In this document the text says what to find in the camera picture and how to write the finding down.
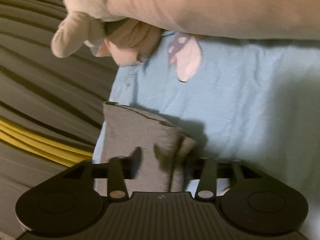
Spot grey knit pants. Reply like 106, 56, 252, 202
94, 102, 196, 194

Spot left hand in sleeve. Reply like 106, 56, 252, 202
51, 11, 163, 66

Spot grey and yellow curtain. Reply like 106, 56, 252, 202
1, 0, 117, 237

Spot light blue mushroom bedsheet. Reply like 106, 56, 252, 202
109, 33, 319, 239

